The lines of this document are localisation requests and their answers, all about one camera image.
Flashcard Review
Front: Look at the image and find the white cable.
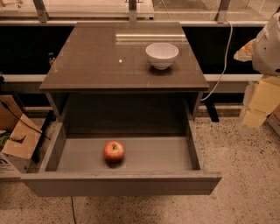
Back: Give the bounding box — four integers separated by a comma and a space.
200, 20, 234, 102

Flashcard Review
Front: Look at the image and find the grey cabinet with counter top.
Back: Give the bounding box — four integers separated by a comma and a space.
40, 22, 208, 137

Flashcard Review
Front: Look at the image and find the red apple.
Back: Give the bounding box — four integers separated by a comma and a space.
103, 141, 125, 162

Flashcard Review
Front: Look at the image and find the cardboard box right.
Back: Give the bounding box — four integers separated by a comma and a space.
267, 105, 280, 136

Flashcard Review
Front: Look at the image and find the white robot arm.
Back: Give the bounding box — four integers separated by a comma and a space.
234, 12, 280, 134

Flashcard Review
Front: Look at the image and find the black floor cable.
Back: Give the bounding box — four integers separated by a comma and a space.
70, 196, 77, 224

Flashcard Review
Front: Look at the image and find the open grey top drawer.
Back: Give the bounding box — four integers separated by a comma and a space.
21, 123, 221, 197

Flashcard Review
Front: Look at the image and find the metal window rail frame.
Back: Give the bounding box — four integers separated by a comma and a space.
0, 0, 280, 28

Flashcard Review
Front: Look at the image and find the white ceramic bowl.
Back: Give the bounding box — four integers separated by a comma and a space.
145, 43, 179, 70

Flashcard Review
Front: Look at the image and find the black cable on box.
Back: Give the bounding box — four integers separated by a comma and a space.
0, 100, 51, 141

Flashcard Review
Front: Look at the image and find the brown cardboard box left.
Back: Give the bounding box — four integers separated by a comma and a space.
0, 95, 42, 179

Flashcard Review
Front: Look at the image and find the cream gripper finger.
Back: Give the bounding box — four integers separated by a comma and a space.
234, 38, 256, 62
239, 76, 280, 134

